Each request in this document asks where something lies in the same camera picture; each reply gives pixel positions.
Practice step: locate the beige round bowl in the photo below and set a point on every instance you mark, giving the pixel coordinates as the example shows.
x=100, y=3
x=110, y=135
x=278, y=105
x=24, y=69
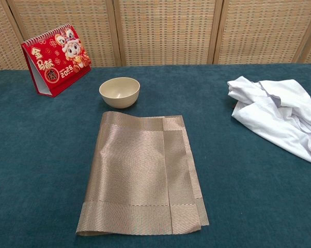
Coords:
x=119, y=99

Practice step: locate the brown woven placemat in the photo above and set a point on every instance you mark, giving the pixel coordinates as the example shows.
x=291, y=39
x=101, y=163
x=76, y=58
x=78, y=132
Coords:
x=134, y=175

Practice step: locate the woven wooden folding screen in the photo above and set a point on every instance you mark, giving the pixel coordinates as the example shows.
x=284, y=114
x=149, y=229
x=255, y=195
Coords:
x=165, y=31

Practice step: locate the red desk calendar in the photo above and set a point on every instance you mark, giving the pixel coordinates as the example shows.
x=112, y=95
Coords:
x=60, y=64

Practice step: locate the white crumpled cloth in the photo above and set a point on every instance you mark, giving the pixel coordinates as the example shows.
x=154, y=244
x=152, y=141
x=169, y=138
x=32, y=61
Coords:
x=274, y=121

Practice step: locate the teal table cover cloth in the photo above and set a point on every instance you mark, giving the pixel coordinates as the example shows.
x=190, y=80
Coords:
x=29, y=155

